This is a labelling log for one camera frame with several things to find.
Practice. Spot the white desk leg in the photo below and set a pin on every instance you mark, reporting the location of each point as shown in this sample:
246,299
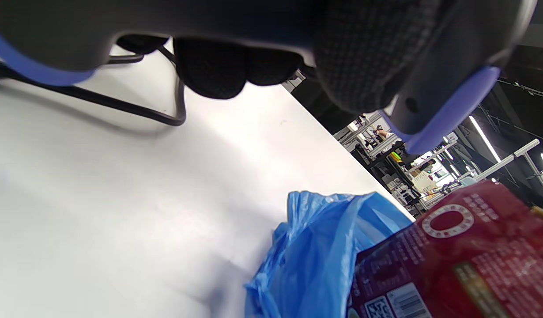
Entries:
514,154

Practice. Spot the blue plastic bag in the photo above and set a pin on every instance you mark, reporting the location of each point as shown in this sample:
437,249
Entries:
315,256

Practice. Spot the person's left hand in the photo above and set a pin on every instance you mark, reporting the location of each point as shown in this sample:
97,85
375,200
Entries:
218,66

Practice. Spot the black blue barcode scanner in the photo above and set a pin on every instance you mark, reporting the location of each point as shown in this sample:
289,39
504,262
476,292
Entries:
474,44

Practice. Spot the red ketchup package gold cap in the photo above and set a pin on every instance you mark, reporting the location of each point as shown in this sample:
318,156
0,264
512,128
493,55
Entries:
465,265

